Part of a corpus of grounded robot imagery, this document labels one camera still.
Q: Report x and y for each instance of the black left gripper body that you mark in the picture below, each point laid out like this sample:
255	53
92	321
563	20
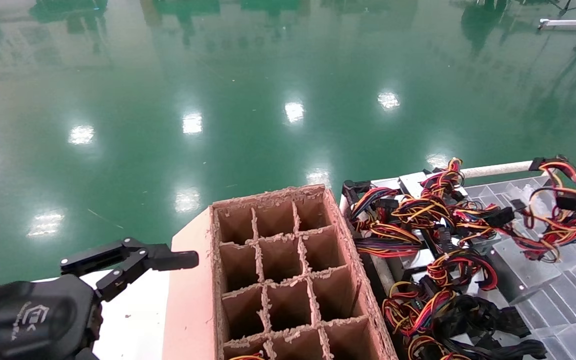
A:
28	320

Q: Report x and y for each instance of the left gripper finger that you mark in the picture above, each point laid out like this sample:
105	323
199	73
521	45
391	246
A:
98	252
175	260

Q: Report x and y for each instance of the pink flat board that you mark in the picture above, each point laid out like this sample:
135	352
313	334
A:
190	300

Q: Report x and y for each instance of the brown cardboard divider box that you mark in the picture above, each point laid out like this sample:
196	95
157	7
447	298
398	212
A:
278	220

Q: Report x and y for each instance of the black pipe corner joint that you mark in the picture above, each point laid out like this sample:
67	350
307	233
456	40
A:
535	164
350	187

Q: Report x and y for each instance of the silver power supply unit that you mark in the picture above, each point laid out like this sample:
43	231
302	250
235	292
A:
410	182
483	242

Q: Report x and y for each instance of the clear plastic divider tray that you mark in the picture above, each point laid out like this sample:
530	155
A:
558	300

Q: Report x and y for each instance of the white stand base leg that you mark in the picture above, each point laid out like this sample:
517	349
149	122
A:
563	23

